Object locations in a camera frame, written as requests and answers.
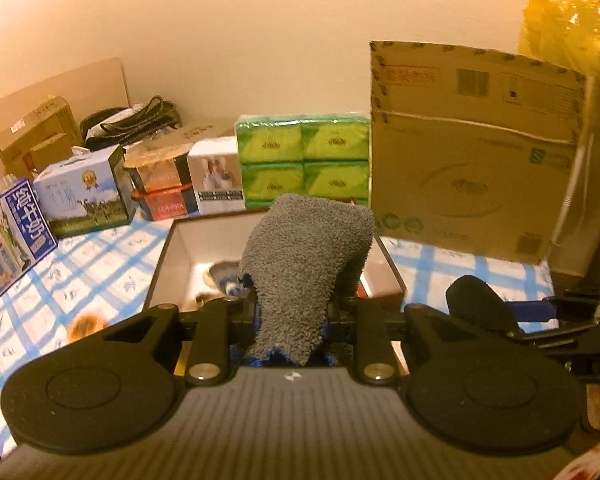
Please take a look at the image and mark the dark grey sock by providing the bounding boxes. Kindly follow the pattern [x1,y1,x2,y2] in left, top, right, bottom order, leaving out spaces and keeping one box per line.
[445,275,521,334]

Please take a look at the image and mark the grey blue fuzzy sock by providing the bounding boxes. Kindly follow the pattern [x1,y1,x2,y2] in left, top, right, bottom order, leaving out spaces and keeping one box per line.
[240,194,374,365]

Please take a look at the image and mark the beige sock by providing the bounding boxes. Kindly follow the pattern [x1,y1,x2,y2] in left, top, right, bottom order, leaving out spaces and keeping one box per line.
[204,261,244,296]

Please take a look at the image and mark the brown open shoe box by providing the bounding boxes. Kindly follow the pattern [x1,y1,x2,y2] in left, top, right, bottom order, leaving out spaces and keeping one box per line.
[142,206,408,316]

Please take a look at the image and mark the blue white checked bedsheet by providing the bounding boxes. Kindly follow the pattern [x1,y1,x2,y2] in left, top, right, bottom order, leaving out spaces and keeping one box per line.
[0,217,554,455]

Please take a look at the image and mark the stacked red noodle bowls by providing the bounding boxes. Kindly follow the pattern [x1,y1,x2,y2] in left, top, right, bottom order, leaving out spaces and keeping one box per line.
[123,144,197,221]

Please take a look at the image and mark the white photo box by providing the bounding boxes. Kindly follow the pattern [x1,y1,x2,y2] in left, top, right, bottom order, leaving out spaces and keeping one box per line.
[187,136,245,214]

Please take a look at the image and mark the green tissue pack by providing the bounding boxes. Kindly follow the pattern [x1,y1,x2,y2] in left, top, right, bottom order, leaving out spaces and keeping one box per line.
[234,113,370,207]

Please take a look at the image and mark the large cardboard box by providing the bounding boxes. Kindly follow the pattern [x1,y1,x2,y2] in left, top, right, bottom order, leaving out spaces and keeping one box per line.
[370,41,588,263]

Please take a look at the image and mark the blue green milk box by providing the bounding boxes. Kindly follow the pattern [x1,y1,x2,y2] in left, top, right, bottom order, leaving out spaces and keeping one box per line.
[33,145,135,238]

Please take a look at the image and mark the blue milk carton box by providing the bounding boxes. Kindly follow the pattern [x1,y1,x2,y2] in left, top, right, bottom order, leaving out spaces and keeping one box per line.
[0,178,57,298]

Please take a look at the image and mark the small brown cardboard box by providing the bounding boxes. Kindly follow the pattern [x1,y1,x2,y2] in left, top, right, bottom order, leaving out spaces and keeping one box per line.
[0,96,84,178]

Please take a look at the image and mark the yellow plastic bag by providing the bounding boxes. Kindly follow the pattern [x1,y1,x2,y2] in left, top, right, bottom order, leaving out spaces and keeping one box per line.
[518,0,600,78]

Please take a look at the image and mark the black cables bundle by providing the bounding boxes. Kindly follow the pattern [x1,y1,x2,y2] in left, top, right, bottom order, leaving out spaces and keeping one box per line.
[78,94,182,154]

